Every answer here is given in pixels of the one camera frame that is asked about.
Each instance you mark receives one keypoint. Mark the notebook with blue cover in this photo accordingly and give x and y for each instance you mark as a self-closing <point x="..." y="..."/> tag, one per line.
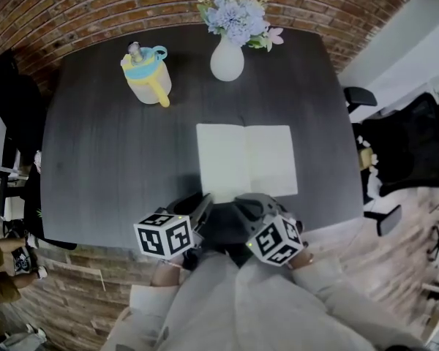
<point x="241" y="159"/>

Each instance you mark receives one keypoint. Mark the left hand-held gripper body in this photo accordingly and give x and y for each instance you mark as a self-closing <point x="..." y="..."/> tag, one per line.
<point x="161" y="238"/>

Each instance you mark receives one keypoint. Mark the yellow cup with blue lid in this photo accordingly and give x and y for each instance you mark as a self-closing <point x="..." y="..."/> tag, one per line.
<point x="150" y="82"/>

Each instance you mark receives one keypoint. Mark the person's right forearm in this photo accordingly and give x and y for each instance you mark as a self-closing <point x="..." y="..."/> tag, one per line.
<point x="314" y="280"/>

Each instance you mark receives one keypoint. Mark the black mesh office chair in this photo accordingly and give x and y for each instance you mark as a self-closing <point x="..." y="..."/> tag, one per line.
<point x="413" y="148"/>

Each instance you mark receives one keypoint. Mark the pale blue flower bouquet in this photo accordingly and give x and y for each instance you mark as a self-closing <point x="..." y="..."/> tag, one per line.
<point x="236" y="17"/>

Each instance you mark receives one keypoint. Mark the dark wooden table white legs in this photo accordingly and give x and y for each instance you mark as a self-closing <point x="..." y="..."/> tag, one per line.
<point x="113" y="159"/>

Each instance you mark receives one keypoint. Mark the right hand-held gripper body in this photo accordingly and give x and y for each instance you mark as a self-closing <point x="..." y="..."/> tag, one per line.
<point x="278" y="240"/>

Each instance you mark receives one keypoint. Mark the person's left forearm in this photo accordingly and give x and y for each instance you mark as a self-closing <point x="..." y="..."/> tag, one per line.
<point x="166" y="272"/>

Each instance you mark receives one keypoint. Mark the white ceramic vase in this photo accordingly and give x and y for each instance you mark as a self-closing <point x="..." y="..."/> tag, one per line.
<point x="227" y="62"/>

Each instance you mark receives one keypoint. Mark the white plastic appliance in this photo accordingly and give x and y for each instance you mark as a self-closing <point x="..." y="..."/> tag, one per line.
<point x="14" y="208"/>

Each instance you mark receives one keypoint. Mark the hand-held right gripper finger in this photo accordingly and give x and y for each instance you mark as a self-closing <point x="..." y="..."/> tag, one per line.
<point x="250" y="216"/>
<point x="269" y="201"/>

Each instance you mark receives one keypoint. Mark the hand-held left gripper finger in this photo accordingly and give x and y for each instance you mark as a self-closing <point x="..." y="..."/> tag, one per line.
<point x="188" y="204"/>
<point x="204" y="212"/>

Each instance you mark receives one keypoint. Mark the person's white jacket torso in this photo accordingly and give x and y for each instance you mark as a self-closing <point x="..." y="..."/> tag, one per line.
<point x="241" y="305"/>

